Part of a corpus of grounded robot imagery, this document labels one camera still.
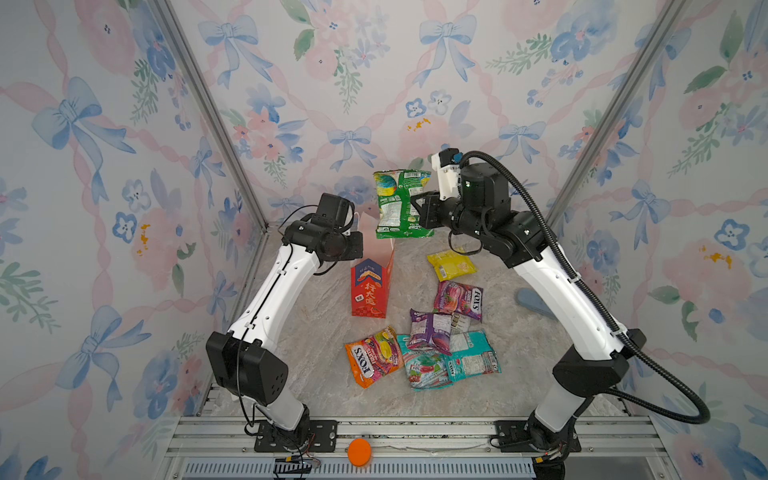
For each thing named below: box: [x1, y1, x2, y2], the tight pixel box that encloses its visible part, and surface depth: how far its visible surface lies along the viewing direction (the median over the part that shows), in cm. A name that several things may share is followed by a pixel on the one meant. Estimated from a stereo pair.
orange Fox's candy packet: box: [345, 326, 404, 389], surface depth 85 cm
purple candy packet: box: [408, 308, 452, 356], surface depth 87 cm
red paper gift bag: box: [351, 211, 394, 319], surface depth 83 cm
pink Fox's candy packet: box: [433, 280, 484, 323], surface depth 97 cm
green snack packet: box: [373, 169, 435, 239], surface depth 67 cm
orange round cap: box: [348, 438, 371, 467], surface depth 64 cm
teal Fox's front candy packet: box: [397, 334, 454, 392], surface depth 84 cm
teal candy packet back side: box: [446, 330, 502, 384], surface depth 86 cm
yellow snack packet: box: [426, 249, 478, 282], surface depth 105 cm
